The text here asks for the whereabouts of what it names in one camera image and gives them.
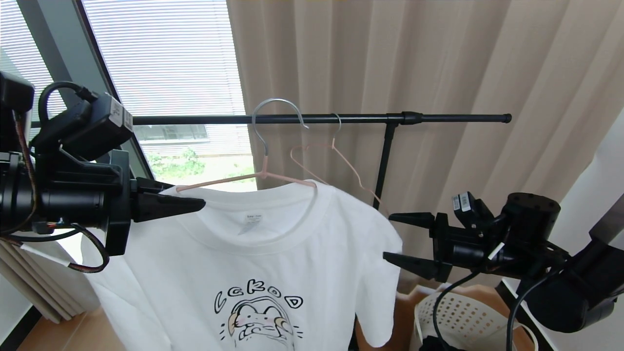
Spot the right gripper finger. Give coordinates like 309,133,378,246
382,251,440,283
388,212,436,229

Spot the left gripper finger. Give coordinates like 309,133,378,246
133,177,175,195
131,192,207,223

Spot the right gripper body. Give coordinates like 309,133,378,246
431,212,518,284

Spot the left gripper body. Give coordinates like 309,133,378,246
9,150,133,257

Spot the pink clothes hanger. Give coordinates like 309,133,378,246
175,99,317,193
290,113,383,205

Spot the white garment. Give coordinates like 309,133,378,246
80,179,403,351

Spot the white laundry basket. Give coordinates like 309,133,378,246
409,285,539,351

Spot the black clothes rack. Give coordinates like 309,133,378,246
132,112,512,351

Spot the black garment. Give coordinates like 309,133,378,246
419,335,464,351

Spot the beige curtain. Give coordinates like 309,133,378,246
0,239,100,325
227,0,624,293

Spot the window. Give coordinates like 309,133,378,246
0,0,257,266

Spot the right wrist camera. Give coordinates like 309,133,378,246
451,192,495,230

